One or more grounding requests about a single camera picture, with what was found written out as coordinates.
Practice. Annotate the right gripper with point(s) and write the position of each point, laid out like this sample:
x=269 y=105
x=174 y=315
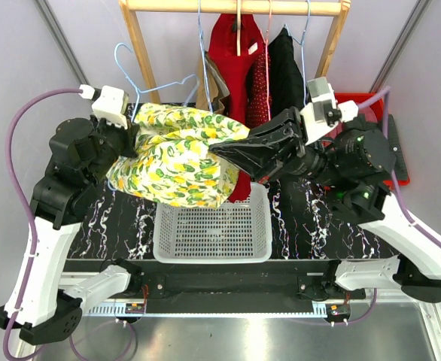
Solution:
x=256 y=158

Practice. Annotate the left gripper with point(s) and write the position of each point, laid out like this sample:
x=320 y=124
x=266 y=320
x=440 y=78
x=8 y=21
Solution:
x=129 y=134

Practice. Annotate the lemon print skirt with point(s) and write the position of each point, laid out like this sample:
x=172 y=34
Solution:
x=174 y=165

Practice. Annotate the tan pleated skirt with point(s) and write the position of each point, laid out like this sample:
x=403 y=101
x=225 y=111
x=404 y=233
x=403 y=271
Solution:
x=213 y=91

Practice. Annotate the red pleated skirt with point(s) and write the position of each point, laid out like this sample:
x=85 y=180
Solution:
x=234 y=69

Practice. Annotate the cream wooden hanger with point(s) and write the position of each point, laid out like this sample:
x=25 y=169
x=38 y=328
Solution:
x=238 y=27

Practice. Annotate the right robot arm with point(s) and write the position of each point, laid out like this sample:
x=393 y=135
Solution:
x=353 y=160

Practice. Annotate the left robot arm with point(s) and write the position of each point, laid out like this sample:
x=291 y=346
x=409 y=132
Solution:
x=83 y=151

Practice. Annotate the red polka dot skirt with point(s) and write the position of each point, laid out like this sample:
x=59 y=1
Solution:
x=259 y=101

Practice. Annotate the black skirt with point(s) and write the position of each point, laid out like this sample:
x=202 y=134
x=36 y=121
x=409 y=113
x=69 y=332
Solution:
x=286 y=85

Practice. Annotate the black marble mat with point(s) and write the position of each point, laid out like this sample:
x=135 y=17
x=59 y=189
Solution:
x=120 y=225

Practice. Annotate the white plastic basket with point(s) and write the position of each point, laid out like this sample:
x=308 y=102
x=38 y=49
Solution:
x=234 y=233

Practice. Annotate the wooden clothes rack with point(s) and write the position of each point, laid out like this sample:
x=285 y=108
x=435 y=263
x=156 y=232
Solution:
x=337 y=10

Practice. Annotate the dark grey striped shirt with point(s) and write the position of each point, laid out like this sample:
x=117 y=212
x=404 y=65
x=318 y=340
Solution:
x=400 y=167

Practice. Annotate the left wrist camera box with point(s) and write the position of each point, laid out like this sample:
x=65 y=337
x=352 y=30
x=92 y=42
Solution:
x=111 y=106

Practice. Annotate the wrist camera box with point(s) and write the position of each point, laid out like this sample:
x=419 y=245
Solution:
x=322 y=105
x=111 y=106

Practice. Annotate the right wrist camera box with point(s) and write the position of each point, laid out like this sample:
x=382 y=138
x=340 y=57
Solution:
x=322 y=105

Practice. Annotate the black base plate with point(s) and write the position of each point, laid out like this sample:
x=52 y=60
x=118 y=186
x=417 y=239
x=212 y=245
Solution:
x=274 y=288

